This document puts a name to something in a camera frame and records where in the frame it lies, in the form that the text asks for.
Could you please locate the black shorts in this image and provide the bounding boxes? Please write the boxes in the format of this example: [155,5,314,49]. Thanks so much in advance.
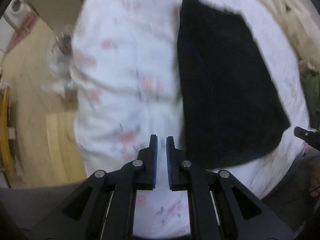
[177,0,290,170]

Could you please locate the olive green cloth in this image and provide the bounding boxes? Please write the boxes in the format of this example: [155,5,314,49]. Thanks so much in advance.
[300,69,319,130]

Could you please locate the cream crumpled duvet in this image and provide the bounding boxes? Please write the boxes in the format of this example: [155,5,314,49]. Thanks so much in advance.
[259,0,319,69]

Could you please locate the white plastic bag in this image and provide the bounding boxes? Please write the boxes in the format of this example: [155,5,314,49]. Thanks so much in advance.
[41,24,77,99]

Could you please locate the floral white bed sheet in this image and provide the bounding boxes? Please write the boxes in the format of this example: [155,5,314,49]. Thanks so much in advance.
[71,0,309,239]

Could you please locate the red floor mat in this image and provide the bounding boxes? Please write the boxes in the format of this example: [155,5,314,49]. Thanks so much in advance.
[6,14,37,53]

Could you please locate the white washing machine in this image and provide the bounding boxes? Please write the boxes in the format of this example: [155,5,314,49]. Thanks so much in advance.
[3,0,31,30]

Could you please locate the yellow wooden frame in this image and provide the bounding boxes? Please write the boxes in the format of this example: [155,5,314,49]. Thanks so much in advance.
[0,87,16,175]

